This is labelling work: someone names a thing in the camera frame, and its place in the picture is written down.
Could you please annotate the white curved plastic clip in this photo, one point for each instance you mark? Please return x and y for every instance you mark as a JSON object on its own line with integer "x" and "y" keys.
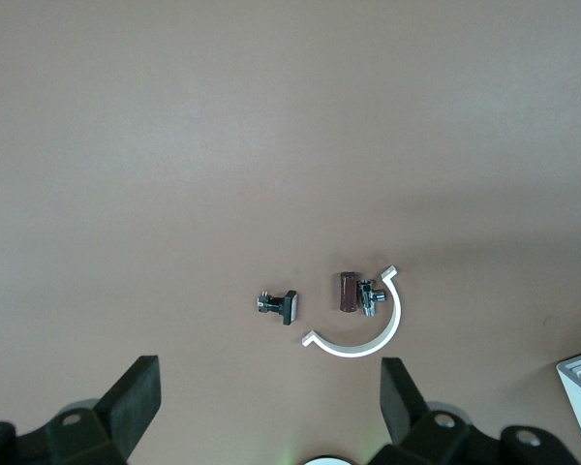
{"x": 395, "y": 315}

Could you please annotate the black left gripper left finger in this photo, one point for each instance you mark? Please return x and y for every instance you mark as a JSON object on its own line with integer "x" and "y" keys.
{"x": 135, "y": 402}

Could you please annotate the brown table cover sheet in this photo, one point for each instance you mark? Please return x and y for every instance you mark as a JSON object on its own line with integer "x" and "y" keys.
{"x": 223, "y": 145}

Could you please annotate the small black clip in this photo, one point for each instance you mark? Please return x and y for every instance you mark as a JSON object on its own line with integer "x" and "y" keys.
{"x": 288, "y": 307}

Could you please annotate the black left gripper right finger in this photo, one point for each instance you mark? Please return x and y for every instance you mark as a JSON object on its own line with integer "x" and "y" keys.
{"x": 399, "y": 402}

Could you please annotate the dark brown hex cylinder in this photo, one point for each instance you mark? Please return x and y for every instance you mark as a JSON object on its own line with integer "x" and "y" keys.
{"x": 347, "y": 293}

